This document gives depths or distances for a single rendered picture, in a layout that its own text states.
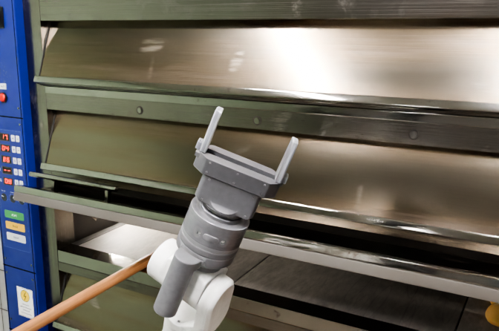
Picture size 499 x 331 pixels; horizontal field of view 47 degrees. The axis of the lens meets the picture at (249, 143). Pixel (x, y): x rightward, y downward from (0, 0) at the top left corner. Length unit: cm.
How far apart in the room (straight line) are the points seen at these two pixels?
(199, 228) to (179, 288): 9
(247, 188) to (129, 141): 90
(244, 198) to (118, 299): 112
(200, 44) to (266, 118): 26
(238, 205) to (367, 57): 59
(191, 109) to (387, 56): 52
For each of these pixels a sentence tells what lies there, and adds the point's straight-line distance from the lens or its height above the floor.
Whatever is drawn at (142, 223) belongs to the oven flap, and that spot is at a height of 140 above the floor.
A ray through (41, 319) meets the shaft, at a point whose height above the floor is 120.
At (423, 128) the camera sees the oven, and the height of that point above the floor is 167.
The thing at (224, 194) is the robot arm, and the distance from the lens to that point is 77.
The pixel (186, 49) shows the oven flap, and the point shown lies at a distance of 147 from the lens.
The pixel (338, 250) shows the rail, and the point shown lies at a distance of 120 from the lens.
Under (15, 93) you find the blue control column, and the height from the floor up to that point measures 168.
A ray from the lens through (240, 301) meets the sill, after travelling 155.
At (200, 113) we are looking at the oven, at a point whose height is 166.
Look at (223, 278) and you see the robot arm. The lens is 84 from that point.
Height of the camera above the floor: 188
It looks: 12 degrees down
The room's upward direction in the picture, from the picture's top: straight up
